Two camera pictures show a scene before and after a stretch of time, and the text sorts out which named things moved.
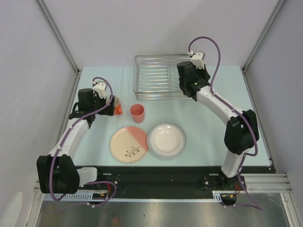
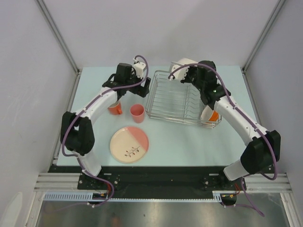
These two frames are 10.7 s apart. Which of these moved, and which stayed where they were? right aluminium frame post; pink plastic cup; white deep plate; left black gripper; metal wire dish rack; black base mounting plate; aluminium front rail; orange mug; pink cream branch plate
Moved: metal wire dish rack; left black gripper; white deep plate
Stayed: pink cream branch plate; aluminium front rail; right aluminium frame post; pink plastic cup; orange mug; black base mounting plate
